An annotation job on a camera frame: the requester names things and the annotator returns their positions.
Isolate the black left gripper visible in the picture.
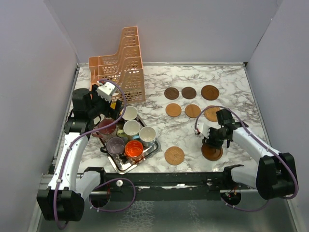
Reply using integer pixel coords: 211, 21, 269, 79
88, 84, 123, 119

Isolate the woven rattan coaster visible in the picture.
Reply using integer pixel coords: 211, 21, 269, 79
165, 146, 185, 166
204, 107, 221, 122

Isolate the light brown wooden coaster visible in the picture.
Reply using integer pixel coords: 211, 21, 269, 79
185, 104, 201, 118

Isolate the brown ringed wooden saucer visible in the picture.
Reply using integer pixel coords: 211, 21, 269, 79
201, 85, 220, 101

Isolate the light beech wooden coaster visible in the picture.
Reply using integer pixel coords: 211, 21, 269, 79
166, 103, 182, 117

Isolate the dark brown wooden coaster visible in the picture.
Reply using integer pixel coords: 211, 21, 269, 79
182, 87, 197, 99

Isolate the dark walnut coaster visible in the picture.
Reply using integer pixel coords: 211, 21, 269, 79
164, 87, 179, 100

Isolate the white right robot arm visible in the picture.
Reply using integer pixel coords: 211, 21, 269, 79
194, 106, 299, 200

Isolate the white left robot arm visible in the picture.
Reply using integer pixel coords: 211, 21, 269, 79
37, 80, 126, 223

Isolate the white cup at back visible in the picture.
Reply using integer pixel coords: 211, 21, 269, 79
122, 106, 138, 121

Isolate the white cream middle cup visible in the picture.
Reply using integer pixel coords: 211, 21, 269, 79
116, 120, 141, 141

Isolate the purple glass cup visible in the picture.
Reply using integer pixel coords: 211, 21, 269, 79
106, 137, 125, 157

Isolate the orange metallic cup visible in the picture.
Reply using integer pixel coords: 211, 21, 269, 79
125, 140, 143, 162

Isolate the yellow black mug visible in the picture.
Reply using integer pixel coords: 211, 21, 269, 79
110, 102, 116, 109

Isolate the pink maroon mug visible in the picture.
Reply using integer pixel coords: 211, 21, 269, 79
92, 118, 118, 143

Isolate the peach plastic file organizer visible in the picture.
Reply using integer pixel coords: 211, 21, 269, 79
88, 26, 146, 103

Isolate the white blue mug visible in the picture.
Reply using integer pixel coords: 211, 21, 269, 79
132, 126, 157, 147

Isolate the silver metal tray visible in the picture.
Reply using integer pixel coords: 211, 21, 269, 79
92, 115, 161, 174

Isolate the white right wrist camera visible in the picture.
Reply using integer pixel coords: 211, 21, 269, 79
194, 123, 210, 138

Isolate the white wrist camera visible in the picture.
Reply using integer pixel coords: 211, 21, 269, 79
194, 123, 210, 138
97, 82, 117, 102

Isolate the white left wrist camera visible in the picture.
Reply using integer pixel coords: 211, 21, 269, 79
97, 82, 117, 102

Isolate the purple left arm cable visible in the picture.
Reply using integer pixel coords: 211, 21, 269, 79
53, 79, 127, 230

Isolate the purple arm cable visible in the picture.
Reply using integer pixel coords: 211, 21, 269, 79
53, 79, 127, 230
194, 105, 299, 211

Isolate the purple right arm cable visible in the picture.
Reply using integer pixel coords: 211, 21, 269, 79
194, 105, 299, 211

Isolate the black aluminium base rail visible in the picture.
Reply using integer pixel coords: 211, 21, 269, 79
40, 169, 259, 203

